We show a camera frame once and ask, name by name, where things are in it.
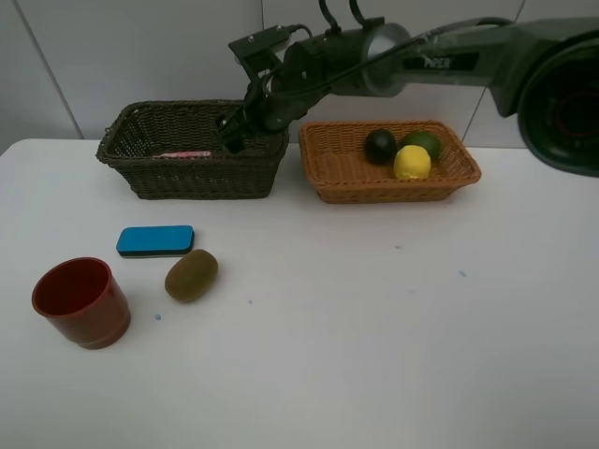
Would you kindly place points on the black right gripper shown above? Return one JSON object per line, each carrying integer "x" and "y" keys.
{"x": 274, "y": 99}

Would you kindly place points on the pink bottle white cap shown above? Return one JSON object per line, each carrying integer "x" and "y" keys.
{"x": 184, "y": 155}

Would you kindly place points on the blue whiteboard eraser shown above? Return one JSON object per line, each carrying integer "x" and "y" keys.
{"x": 155, "y": 241}

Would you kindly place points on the brown kiwi fruit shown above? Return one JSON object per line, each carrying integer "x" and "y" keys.
{"x": 192, "y": 276}

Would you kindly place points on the dark mangosteen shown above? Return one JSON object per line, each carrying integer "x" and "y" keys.
{"x": 380, "y": 147}

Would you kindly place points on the yellow lemon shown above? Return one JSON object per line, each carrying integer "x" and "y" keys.
{"x": 412, "y": 162}

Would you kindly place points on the green lime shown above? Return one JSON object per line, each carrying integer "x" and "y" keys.
{"x": 427, "y": 140}

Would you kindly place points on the red plastic cup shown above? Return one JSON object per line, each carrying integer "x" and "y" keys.
{"x": 82, "y": 300}

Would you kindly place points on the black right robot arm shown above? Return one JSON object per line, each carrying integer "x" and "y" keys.
{"x": 543, "y": 72}

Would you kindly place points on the orange wicker basket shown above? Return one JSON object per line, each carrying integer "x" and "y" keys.
{"x": 335, "y": 164}

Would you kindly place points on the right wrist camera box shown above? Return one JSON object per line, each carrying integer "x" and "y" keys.
{"x": 257, "y": 52}

